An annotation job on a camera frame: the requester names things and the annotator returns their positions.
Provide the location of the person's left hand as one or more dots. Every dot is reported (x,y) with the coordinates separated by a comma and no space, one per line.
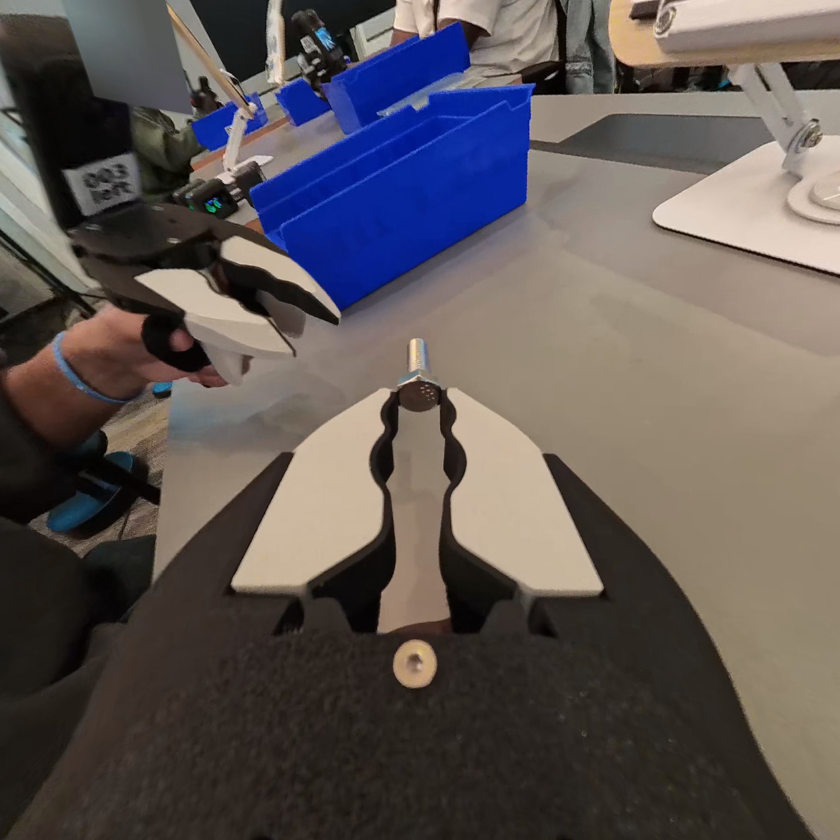
(112,352)

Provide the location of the blue wristband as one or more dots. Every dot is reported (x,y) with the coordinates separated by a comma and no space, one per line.
(79,377)

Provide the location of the person's left forearm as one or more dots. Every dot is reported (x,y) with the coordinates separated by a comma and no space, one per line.
(33,400)

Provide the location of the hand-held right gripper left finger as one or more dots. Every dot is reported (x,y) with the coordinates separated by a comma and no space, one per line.
(309,519)

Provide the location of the person's dark shoe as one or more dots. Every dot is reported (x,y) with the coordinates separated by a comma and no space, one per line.
(99,496)

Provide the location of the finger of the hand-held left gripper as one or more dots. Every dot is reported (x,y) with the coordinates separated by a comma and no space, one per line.
(217,315)
(282,282)

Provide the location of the blue plastic bin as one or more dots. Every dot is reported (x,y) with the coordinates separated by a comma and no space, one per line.
(302,101)
(407,197)
(394,72)
(223,125)

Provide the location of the grey desk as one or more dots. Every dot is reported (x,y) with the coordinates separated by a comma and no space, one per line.
(683,394)

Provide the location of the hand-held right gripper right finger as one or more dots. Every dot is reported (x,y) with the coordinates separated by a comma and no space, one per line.
(525,519)

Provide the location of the black digital timer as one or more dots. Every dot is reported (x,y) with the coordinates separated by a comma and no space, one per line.
(252,175)
(208,200)

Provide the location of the silver bolt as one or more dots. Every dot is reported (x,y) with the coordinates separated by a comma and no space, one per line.
(418,374)

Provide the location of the white document stand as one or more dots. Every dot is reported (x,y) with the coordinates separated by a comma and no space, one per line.
(243,138)
(761,204)

